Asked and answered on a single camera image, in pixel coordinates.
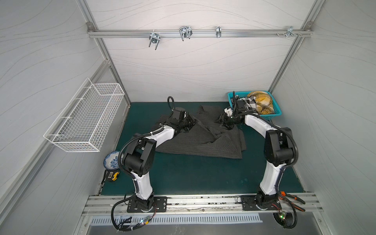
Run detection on dark grey striped shirt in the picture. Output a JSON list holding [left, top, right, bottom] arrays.
[[156, 105, 247, 159]]

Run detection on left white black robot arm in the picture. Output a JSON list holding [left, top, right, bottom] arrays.
[[117, 113, 197, 207]]

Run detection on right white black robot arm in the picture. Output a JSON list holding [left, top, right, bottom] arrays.
[[219, 108, 299, 210]]

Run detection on teal plastic basket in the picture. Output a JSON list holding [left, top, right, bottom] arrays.
[[235, 91, 282, 120]]

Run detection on black white plaid shirt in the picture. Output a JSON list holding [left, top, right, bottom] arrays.
[[237, 98, 258, 113]]

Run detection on yellow plaid shirt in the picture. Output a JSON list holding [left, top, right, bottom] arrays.
[[247, 91, 275, 115]]

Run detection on blue white ceramic plate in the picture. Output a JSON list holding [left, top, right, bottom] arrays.
[[103, 151, 119, 170]]

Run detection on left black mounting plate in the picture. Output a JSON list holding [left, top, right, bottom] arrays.
[[127, 196, 167, 213]]

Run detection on black mounting plate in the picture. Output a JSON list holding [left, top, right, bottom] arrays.
[[240, 193, 282, 211], [127, 196, 167, 213]]

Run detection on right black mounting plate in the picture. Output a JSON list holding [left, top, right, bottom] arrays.
[[240, 193, 282, 211]]

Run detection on yellow black tape measure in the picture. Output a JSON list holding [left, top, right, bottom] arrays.
[[105, 169, 120, 182]]

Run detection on metal u-bolt clamp left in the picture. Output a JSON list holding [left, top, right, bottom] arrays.
[[148, 31, 161, 50]]

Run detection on metal u-bolt clamp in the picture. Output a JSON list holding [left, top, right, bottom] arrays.
[[148, 31, 161, 50], [179, 26, 193, 41]]

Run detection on metal u-bolt clamp middle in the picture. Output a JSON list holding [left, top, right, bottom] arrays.
[[179, 26, 193, 41]]

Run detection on small metal hook clamp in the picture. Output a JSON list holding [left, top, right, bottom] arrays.
[[216, 26, 222, 38]]

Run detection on white ventilation grille strip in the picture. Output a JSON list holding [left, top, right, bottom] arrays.
[[90, 213, 263, 226]]

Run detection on right base cable bundle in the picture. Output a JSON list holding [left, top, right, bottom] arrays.
[[272, 190, 306, 230]]

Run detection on base cable bundle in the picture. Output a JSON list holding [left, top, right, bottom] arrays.
[[110, 193, 158, 232], [272, 190, 306, 230]]

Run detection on aluminium crossbar rail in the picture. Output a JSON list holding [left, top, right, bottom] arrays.
[[88, 28, 314, 38]]

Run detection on white wire wall basket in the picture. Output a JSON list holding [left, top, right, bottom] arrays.
[[44, 78, 124, 152]]

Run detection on metal bracket clamp right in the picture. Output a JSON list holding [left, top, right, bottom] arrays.
[[276, 26, 303, 38]]

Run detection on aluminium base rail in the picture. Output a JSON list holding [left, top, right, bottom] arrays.
[[82, 193, 324, 216]]

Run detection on left base cable bundle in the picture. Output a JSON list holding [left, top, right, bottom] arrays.
[[110, 193, 158, 232]]

